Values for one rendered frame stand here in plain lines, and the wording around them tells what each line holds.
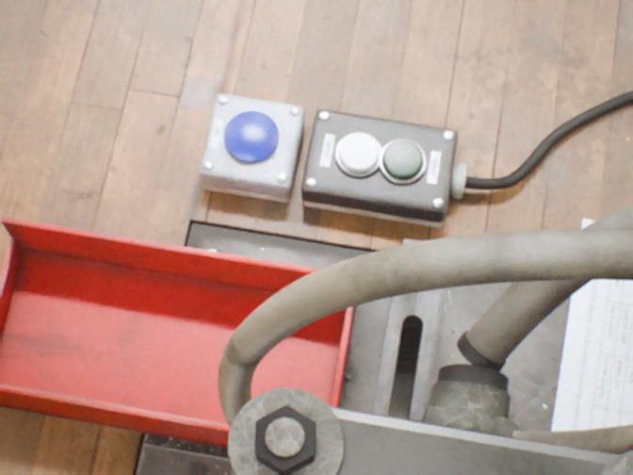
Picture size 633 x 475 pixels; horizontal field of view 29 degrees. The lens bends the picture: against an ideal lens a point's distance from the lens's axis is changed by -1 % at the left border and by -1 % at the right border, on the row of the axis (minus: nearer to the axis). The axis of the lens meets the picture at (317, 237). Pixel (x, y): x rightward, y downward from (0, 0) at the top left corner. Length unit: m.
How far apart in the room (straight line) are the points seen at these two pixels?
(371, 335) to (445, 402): 0.63
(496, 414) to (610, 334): 0.65
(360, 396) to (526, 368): 0.12
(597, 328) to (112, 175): 0.37
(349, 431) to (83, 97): 0.74
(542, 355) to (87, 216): 0.35
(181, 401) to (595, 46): 0.42
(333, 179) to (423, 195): 0.07
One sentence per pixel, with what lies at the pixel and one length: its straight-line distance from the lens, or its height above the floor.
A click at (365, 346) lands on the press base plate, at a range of 0.88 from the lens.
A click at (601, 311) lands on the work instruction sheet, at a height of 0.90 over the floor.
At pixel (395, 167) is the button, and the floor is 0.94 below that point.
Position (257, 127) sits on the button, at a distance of 0.90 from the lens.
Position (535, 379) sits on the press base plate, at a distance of 0.88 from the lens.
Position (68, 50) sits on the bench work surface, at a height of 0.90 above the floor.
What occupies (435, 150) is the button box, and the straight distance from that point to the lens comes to 0.90.
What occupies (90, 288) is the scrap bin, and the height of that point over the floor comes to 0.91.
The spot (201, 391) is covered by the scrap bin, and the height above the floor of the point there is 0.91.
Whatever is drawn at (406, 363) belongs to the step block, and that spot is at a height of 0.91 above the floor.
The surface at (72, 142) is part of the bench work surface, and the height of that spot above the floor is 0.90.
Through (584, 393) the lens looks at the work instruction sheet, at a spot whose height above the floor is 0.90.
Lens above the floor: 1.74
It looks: 69 degrees down
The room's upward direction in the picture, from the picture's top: straight up
